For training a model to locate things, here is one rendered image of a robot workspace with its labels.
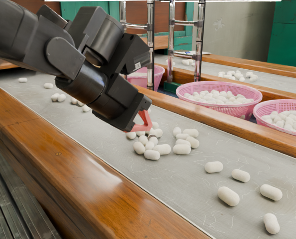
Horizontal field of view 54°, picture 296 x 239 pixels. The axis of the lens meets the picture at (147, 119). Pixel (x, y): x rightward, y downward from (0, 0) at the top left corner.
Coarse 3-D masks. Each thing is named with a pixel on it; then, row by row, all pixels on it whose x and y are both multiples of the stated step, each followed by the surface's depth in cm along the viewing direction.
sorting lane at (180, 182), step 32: (32, 96) 98; (64, 128) 73; (96, 128) 73; (160, 128) 73; (192, 128) 73; (128, 160) 58; (160, 160) 58; (192, 160) 58; (224, 160) 58; (256, 160) 58; (288, 160) 58; (160, 192) 48; (192, 192) 48; (256, 192) 48; (288, 192) 48; (192, 224) 41; (224, 224) 41; (256, 224) 41; (288, 224) 41
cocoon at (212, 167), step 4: (208, 164) 53; (212, 164) 53; (216, 164) 53; (220, 164) 53; (208, 168) 53; (212, 168) 53; (216, 168) 53; (220, 168) 53; (208, 172) 53; (212, 172) 53
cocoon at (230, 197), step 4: (220, 188) 46; (224, 188) 46; (228, 188) 46; (220, 192) 46; (224, 192) 45; (228, 192) 45; (232, 192) 45; (220, 196) 46; (224, 196) 45; (228, 196) 44; (232, 196) 44; (236, 196) 44; (224, 200) 45; (228, 200) 44; (232, 200) 44; (236, 200) 44; (228, 204) 45; (232, 204) 44; (236, 204) 44
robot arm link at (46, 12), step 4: (40, 8) 72; (44, 8) 72; (48, 8) 72; (36, 12) 72; (40, 12) 72; (44, 12) 72; (48, 12) 73; (52, 12) 72; (44, 16) 73; (48, 16) 72; (52, 16) 72; (56, 16) 72; (60, 16) 77; (52, 20) 73; (56, 20) 73; (60, 20) 73; (64, 20) 74; (56, 24) 73; (60, 24) 74; (64, 24) 75
